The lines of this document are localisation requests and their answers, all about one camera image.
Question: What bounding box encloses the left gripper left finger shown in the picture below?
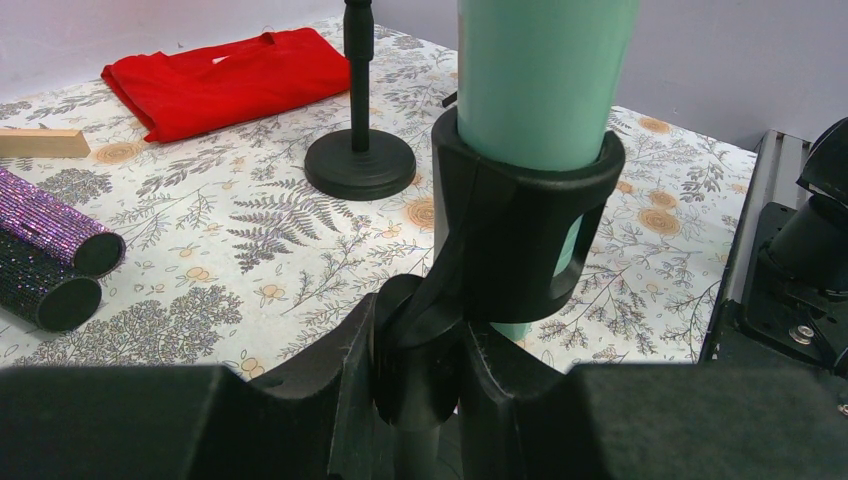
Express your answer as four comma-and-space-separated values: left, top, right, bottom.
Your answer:
1, 295, 374, 479

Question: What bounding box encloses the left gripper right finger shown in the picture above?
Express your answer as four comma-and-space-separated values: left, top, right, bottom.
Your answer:
460, 324, 847, 479

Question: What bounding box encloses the black round-base mic stand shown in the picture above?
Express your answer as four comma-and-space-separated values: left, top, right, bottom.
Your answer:
372, 109, 625, 479

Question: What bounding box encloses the mint green microphone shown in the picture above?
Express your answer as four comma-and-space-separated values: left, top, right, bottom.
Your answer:
455, 0, 643, 344

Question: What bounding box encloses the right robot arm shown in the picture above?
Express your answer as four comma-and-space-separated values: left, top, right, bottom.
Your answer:
700, 119, 847, 380

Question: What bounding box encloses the purple glitter microphone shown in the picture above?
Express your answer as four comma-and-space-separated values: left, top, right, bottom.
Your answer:
1, 169, 126, 278

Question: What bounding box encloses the black glitter microphone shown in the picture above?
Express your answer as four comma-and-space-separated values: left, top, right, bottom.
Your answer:
1, 231, 102, 332

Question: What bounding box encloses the red folded cloth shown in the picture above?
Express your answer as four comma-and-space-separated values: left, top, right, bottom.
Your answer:
101, 28, 351, 143

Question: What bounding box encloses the wooden clothes rack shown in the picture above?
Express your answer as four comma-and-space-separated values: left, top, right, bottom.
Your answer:
1, 129, 91, 158

